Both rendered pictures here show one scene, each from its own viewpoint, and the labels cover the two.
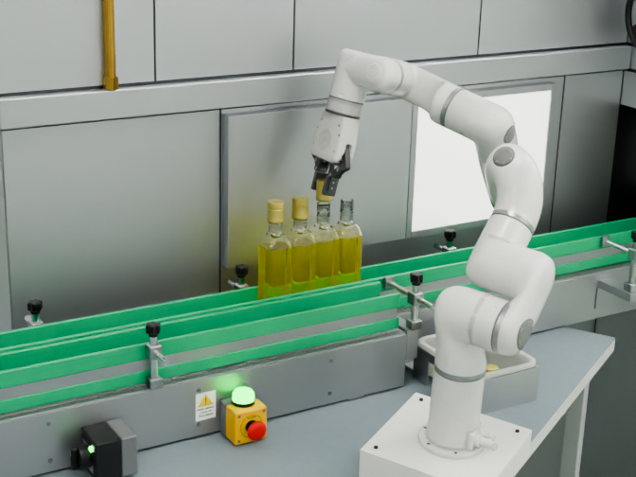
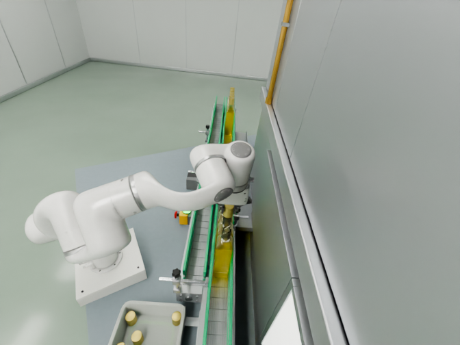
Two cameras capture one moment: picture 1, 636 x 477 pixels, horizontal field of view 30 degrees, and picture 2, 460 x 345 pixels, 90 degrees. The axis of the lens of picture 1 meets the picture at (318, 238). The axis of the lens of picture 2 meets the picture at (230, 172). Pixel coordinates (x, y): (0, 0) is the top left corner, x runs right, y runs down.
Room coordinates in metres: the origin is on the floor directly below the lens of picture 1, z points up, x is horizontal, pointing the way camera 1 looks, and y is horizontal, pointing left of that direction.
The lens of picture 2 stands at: (2.65, -0.49, 1.75)
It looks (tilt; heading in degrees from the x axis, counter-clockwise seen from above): 38 degrees down; 118
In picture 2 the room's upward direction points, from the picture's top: 8 degrees clockwise
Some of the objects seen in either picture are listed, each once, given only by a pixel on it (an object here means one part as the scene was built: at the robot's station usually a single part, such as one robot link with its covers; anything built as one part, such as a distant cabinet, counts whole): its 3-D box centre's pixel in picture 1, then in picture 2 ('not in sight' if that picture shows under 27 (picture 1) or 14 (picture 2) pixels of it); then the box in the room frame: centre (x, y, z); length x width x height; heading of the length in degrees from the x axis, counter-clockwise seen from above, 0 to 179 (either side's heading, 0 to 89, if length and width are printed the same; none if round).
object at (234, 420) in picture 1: (243, 420); (186, 215); (2.09, 0.14, 0.79); 0.07 x 0.07 x 0.07; 31
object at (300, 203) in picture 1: (300, 207); not in sight; (2.38, 0.04, 1.14); 0.04 x 0.04 x 0.04
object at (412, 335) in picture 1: (400, 336); (189, 294); (2.39, -0.19, 0.85); 0.09 x 0.04 x 0.07; 31
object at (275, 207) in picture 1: (275, 211); not in sight; (2.35, 0.09, 1.14); 0.04 x 0.04 x 0.04
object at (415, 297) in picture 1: (409, 297); (183, 281); (2.37, -0.20, 0.95); 0.17 x 0.03 x 0.12; 31
